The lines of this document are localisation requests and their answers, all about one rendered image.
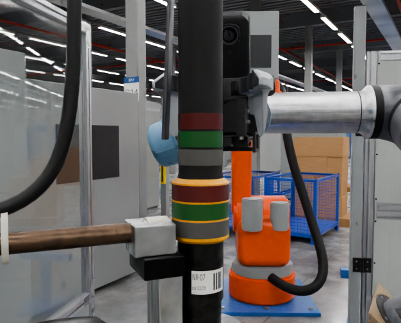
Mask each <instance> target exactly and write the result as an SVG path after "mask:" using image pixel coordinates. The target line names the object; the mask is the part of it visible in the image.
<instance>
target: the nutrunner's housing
mask: <svg viewBox="0 0 401 323"><path fill-rule="evenodd" d="M177 251H179V252H180V253H181V254H183V255H184V256H185V275H184V276H183V323H222V299H223V298H224V241H223V242H219V243H215V244H186V243H182V242H178V241H177Z"/></svg>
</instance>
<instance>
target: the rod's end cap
mask: <svg viewBox="0 0 401 323"><path fill-rule="evenodd" d="M170 221H171V220H170V219H169V218H168V217H167V216H157V217H144V218H143V220H142V222H144V223H145V222H147V223H157V222H170Z"/></svg>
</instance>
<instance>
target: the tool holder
mask: <svg viewBox="0 0 401 323"><path fill-rule="evenodd" d="M142 220H143V218H141V219H126V220H125V221H124V223H129V222H130V223H131V242H130V243H125V244H124V247H125V249H126V250H127V251H128V252H129V263H130V266H131V267H132V268H133V269H134V270H135V272H136V273H137V274H138V275H139V276H140V277H141V278H142V279H143V280H144V281H147V323H183V276H184V275H185V256H184V255H183V254H181V253H180V252H179V251H177V250H176V225H175V224H174V223H173V222H171V221H170V222H157V223H147V222H145V223H144V222H142ZM222 323H241V322H240V321H239V320H238V319H236V318H234V317H232V316H229V315H226V314H223V313H222Z"/></svg>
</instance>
